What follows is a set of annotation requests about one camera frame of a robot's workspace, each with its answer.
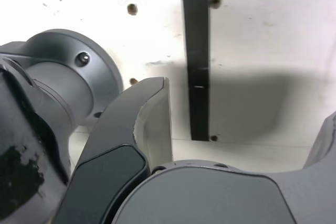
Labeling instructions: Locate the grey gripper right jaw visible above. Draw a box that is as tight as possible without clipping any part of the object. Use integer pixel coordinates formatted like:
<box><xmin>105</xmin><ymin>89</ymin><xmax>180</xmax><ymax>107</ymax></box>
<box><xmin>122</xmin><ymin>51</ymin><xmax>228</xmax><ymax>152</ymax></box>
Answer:
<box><xmin>112</xmin><ymin>111</ymin><xmax>336</xmax><ymax>224</ymax></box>

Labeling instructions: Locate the black tape strip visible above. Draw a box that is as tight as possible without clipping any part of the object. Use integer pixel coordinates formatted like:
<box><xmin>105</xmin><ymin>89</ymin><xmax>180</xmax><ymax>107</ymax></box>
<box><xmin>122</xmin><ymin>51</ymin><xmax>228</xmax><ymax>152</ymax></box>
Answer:
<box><xmin>182</xmin><ymin>0</ymin><xmax>212</xmax><ymax>142</ymax></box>

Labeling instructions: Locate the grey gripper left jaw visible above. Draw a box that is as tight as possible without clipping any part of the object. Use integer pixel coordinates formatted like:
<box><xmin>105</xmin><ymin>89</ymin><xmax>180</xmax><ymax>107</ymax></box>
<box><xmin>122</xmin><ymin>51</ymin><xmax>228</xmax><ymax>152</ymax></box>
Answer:
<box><xmin>54</xmin><ymin>76</ymin><xmax>174</xmax><ymax>224</ymax></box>

